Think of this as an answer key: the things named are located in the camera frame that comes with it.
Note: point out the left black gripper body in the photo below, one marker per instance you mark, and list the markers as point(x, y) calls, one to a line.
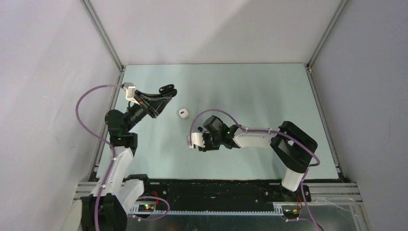
point(148, 108)

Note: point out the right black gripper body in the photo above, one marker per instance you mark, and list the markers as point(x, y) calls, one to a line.
point(211, 142)

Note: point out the black earbud charging case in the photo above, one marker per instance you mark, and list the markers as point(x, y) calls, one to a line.
point(168, 90)

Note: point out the white earbud charging case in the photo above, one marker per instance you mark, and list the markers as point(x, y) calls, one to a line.
point(183, 113)

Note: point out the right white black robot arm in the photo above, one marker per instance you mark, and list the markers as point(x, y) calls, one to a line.
point(293, 146)

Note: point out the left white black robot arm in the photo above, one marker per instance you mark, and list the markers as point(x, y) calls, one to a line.
point(109, 203)

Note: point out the left controller board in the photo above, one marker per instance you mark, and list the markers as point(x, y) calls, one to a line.
point(146, 208)

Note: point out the controller board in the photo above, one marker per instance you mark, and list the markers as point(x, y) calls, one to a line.
point(292, 214)
point(146, 208)

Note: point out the right controller board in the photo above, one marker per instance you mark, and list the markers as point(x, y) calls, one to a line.
point(292, 214)

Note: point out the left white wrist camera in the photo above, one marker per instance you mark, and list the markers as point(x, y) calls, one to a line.
point(129, 90)

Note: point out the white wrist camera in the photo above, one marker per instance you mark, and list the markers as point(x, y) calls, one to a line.
point(129, 90)
point(195, 140)

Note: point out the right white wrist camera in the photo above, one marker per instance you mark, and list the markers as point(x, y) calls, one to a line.
point(195, 140)

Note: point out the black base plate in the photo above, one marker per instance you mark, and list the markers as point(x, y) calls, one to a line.
point(222, 195)

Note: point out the left aluminium corner post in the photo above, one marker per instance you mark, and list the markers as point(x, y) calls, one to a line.
point(98, 25)

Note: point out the aluminium corner post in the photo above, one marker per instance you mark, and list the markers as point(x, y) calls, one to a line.
point(326, 34)
point(98, 25)

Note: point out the grey slotted cable duct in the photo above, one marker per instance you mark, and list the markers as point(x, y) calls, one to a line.
point(137, 210)

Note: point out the right aluminium corner post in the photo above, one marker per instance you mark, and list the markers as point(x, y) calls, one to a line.
point(326, 34)

